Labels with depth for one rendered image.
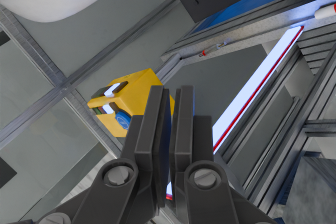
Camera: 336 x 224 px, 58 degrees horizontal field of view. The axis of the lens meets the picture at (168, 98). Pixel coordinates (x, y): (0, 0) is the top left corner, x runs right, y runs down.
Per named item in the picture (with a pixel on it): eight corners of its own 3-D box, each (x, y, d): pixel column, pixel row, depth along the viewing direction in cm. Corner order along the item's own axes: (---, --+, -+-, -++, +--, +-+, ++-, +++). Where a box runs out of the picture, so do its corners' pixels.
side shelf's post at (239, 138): (299, 52, 151) (211, 180, 110) (296, 45, 150) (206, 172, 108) (307, 50, 148) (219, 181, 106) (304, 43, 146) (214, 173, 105)
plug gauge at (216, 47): (200, 59, 64) (225, 47, 57) (196, 54, 64) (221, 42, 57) (203, 56, 65) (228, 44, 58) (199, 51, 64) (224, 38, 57)
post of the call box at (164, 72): (177, 65, 72) (144, 98, 66) (170, 55, 71) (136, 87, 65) (185, 63, 70) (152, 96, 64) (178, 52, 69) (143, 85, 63)
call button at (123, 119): (129, 125, 59) (123, 131, 58) (117, 109, 58) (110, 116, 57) (139, 125, 56) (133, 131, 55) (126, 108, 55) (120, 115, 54)
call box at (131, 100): (143, 107, 73) (113, 138, 68) (118, 74, 70) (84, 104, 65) (184, 102, 60) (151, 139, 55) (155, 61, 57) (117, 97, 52)
